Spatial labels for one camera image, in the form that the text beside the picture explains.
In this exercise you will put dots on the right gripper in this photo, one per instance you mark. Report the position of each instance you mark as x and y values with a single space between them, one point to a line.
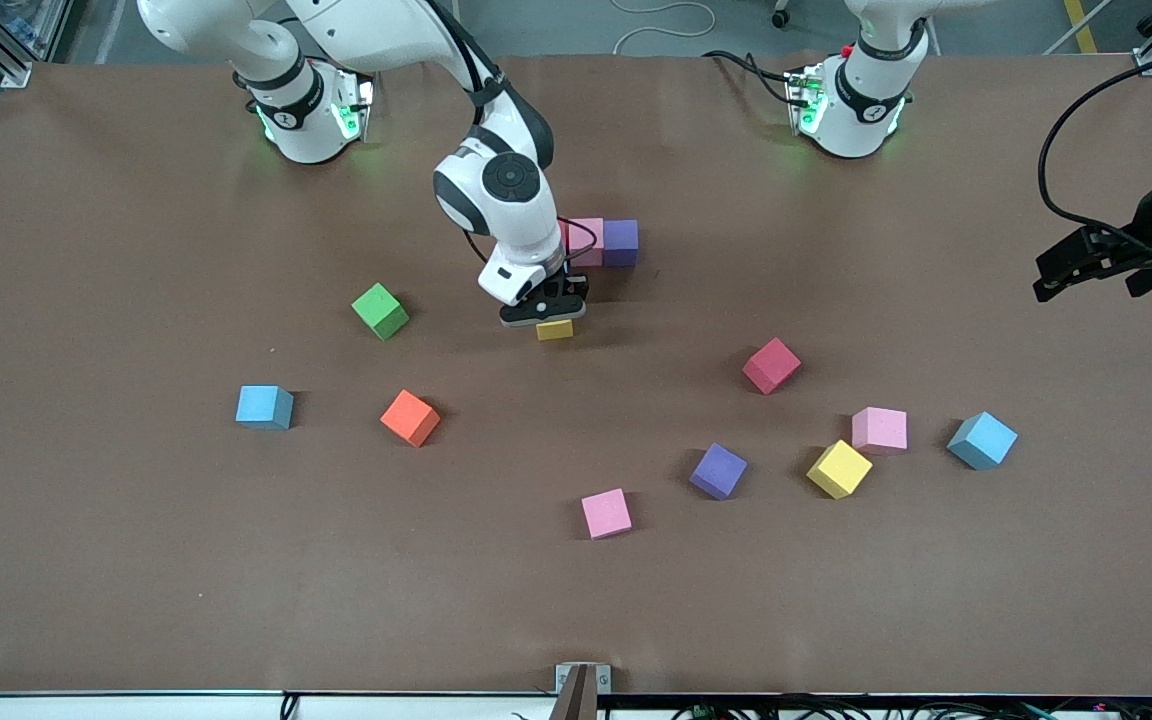
573 285

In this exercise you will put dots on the yellow foam cube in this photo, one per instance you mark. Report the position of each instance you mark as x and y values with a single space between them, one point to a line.
556 331
839 468

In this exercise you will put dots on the pink foam cube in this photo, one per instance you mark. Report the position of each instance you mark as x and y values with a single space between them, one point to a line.
606 513
879 430
588 240

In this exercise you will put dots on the purple foam cube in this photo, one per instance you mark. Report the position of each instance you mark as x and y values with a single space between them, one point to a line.
718 470
621 238

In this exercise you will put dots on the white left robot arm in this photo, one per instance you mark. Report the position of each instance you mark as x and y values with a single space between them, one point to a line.
861 100

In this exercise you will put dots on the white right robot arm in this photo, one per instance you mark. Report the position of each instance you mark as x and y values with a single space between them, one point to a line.
501 185

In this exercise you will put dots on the green foam cube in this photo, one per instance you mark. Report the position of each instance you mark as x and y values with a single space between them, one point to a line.
380 312

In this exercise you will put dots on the orange foam cube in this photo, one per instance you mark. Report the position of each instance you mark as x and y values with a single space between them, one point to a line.
409 418

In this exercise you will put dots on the light blue foam cube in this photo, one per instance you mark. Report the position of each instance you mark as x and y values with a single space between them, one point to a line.
263 406
982 440

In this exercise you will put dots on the red foam cube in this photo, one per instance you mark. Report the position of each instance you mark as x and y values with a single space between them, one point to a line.
771 365

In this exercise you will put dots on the brown table cover sheet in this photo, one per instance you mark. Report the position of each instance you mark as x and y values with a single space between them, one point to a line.
136 550

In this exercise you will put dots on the grey metal bracket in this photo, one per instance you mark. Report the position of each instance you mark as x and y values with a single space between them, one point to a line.
564 680

